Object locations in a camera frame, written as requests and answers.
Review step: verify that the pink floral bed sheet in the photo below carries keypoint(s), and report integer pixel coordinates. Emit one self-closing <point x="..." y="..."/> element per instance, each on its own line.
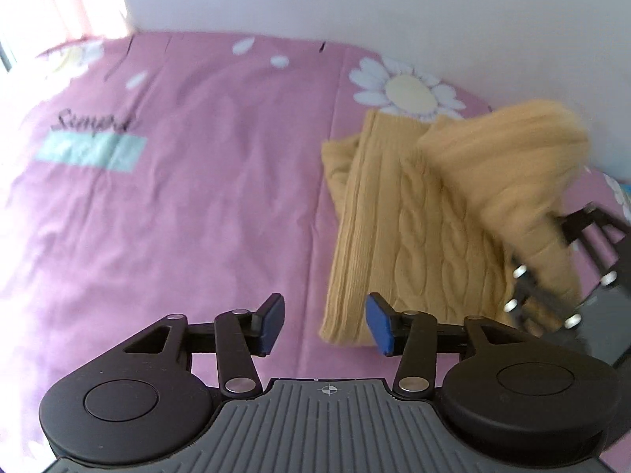
<point x="181" y="173"/>

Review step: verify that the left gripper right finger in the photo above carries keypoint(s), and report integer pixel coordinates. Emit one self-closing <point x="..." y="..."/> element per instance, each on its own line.
<point x="412" y="338"/>

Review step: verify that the yellow cable-knit cardigan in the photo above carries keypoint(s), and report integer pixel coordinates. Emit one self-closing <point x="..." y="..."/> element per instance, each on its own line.
<point x="434" y="217"/>

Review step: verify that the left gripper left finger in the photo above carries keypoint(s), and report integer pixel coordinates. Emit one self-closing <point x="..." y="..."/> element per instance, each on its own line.
<point x="239" y="337"/>

